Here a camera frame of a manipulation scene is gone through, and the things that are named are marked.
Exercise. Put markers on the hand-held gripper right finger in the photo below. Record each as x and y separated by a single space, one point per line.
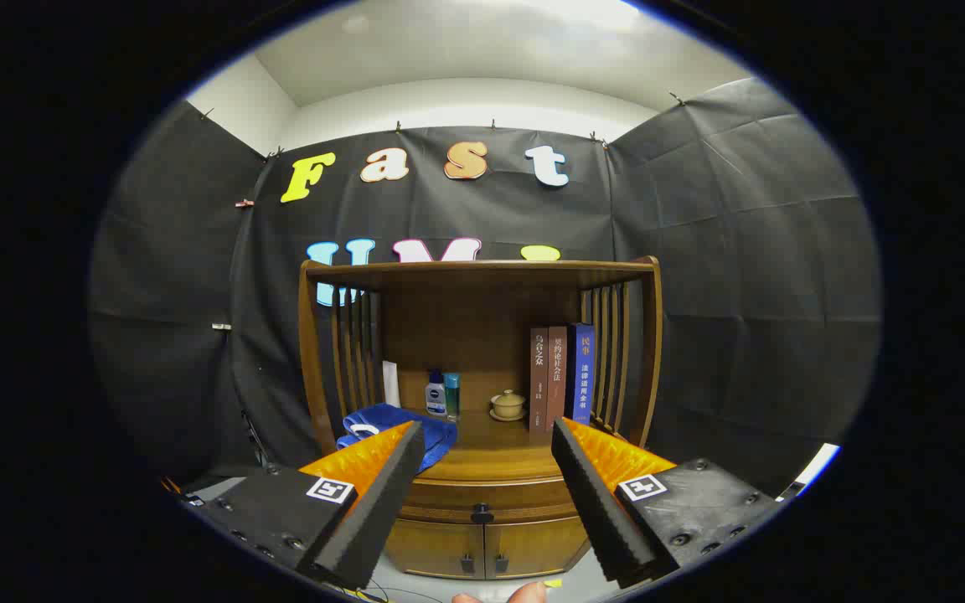
596 502

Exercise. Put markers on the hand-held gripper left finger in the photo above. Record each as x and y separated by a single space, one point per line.
382 502

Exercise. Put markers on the wooden cabinet door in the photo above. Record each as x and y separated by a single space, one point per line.
436 548
533 546

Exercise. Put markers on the wooden countertop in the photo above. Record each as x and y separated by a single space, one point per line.
499 456

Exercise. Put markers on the wooden cabinet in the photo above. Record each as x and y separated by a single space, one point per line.
466 318

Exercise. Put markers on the blue folded towel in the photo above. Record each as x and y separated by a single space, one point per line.
436 444

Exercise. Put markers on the white bottle with blue cap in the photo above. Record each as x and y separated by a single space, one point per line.
436 399

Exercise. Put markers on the white tube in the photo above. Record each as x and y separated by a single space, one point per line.
391 385

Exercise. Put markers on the teal bottle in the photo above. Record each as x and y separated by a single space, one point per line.
452 395

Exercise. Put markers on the dark brown book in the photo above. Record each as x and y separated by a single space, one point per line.
539 385

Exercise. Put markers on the beige lidded teacup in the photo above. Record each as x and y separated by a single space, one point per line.
508 406

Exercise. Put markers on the blue book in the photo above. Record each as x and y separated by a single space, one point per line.
581 373

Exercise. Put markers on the reddish brown book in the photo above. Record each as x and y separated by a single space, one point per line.
557 377

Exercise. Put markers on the black backdrop cloth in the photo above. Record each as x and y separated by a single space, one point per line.
700 251

